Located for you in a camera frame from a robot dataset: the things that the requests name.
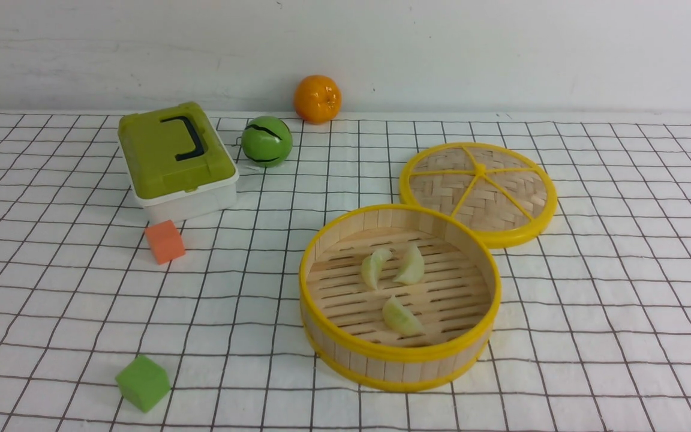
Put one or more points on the pale green toy dumpling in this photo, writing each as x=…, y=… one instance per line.
x=372, y=265

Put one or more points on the pale yellow toy dumpling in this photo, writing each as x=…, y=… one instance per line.
x=400, y=319

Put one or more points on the bamboo steamer tray yellow rim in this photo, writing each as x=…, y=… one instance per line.
x=457, y=300

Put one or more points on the woven bamboo steamer lid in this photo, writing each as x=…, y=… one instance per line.
x=505, y=198

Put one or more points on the green toy watermelon ball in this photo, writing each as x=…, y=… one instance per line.
x=267, y=141

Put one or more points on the orange toy fruit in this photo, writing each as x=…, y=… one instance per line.
x=317, y=99

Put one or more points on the green lid white box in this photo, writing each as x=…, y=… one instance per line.
x=178, y=166

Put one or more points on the orange foam cube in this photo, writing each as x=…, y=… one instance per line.
x=165, y=242

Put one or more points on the green foam cube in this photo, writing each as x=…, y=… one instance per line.
x=143, y=383

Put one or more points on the white black grid tablecloth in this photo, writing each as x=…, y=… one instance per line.
x=594, y=332

